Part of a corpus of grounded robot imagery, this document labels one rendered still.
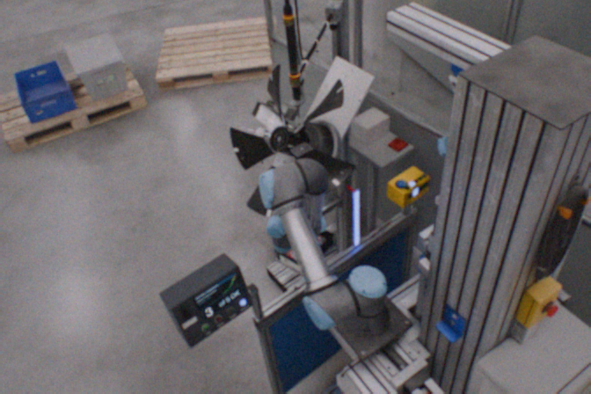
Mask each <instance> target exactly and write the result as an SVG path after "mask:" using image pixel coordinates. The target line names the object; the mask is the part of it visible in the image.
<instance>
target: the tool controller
mask: <svg viewBox="0 0 591 394"><path fill-rule="evenodd" d="M159 295H160V296H161V298H162V300H163V302H164V306H165V308H166V309H167V311H168V313H169V315H170V317H171V320H172V321H173V323H174V324H175V327H176V329H177V331H179V333H180V335H181V336H182V337H183V339H184V340H185V342H186V343H187V345H188V346H190V348H193V346H195V345H196V344H198V343H199V342H202V341H203V340H204V339H205V338H207V337H208V336H210V335H211V334H213V333H214V332H216V331H218V330H219V329H220V328H222V327H223V326H224V325H226V324H228V323H229V322H230V321H231V320H232V319H234V318H235V317H237V316H239V315H240V314H242V313H243V312H246V311H247V310H249V309H250V308H251V307H252V306H253V305H254V302H253V300H252V297H251V294H250V292H249V289H248V287H247V285H246V281H245V280H244V277H243V275H242V273H241V271H240V268H239V265H237V264H236V263H235V262H234V261H233V260H232V258H231V257H230V256H228V255H227V254H226V253H223V254H220V255H219V256H217V257H215V258H214V259H213V260H212V261H210V262H208V263H207V264H206V265H205V266H202V267H201V268H198V269H196V270H195V271H193V272H192V273H190V274H189V275H187V276H186V277H184V278H182V279H181V280H179V282H176V283H174V284H173V285H171V286H170V287H169V288H167V289H165V290H163V291H162V292H160V293H159ZM242 298H245V299H246V304H245V305H244V306H240V305H239V301H240V300H241V299H242ZM211 303H214V306H215V309H216V311H217V313H216V314H215V315H214V316H213V317H211V318H209V319H208V320H206V321H205V319H204V317H203V316H202V314H201V310H203V309H205V308H206V307H208V306H209V305H210V304H211ZM230 307H233V308H234V312H233V313H232V314H228V312H227V310H228V308H230ZM218 315H220V316H221V317H222V319H221V321H220V322H218V323H217V322H215V317H216V316H218ZM204 324H209V329H208V330H207V331H206V332H204V331H203V330H202V327H203V325H204Z"/></svg>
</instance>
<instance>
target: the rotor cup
mask: <svg viewBox="0 0 591 394"><path fill-rule="evenodd" d="M288 129H290V130H293V131H294V132H293V131H289V130H288ZM296 130H297V128H286V127H277V128H275V129H274V131H273V132H272V134H271V136H270V145H271V149H272V150H273V151H274V152H276V153H281V154H284V155H287V156H292V157H293V155H291V154H290V152H291V150H292V149H293V148H294V147H295V146H297V145H299V144H301V143H303V142H306V143H308V144H310V138H309V135H308V133H307V132H306V131H305V130H301V131H300V132H299V133H298V134H297V132H298V131H299V130H298V131H297V132H296V133H295V131H296ZM296 134H297V135H296ZM278 137H280V138H281V140H280V141H278ZM288 145H293V146H294V147H290V146H288Z"/></svg>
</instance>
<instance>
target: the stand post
mask: <svg viewBox="0 0 591 394"><path fill-rule="evenodd" d="M339 159H340V160H342V161H345V162H348V163H350V149H349V128H348V130H347V132H346V134H345V136H344V138H343V140H342V150H341V154H340V158H339ZM346 185H349V186H350V175H349V177H348V178H346V179H345V180H344V181H343V182H342V183H341V184H340V185H338V186H337V187H335V197H336V196H339V197H340V198H341V199H342V204H341V208H340V207H336V226H337V246H338V250H340V252H341V253H342V252H344V251H345V250H347V249H348V248H350V247H351V200H350V190H349V189H348V188H347V187H346Z"/></svg>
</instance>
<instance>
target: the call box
mask: <svg viewBox="0 0 591 394"><path fill-rule="evenodd" d="M423 174H425V173H424V172H422V171H420V170H419V169H417V168H416V167H414V166H412V167H410V168H409V169H407V170H406V171H405V172H404V173H402V174H401V175H398V176H397V177H395V178H394V179H393V180H391V181H390V182H388V191H387V197H388V198H389V199H391V200H392V201H394V202H395V203H396V204H398V205H399V206H401V207H402V208H405V207H406V206H408V205H409V204H411V203H412V202H413V201H415V200H417V199H418V198H419V197H420V196H423V195H424V194H425V193H427V191H428V188H429V186H428V187H426V188H425V189H424V190H422V191H420V192H419V193H418V194H416V195H415V196H413V190H415V189H416V188H418V187H419V186H422V185H423V184H425V183H426V182H428V181H429V180H430V177H429V176H427V177H426V178H423V179H422V180H421V181H419V182H418V183H415V185H413V186H411V185H410V183H411V182H413V181H414V180H415V179H417V178H418V177H420V176H422V175H423ZM425 175H426V174H425ZM421 178H422V177H421ZM401 179H402V180H404V181H406V186H409V187H410V189H408V190H407V189H405V187H400V186H397V181H398V180H401ZM413 183H414V182H413ZM411 192H412V198H411V199H410V200H408V194H410V193H411Z"/></svg>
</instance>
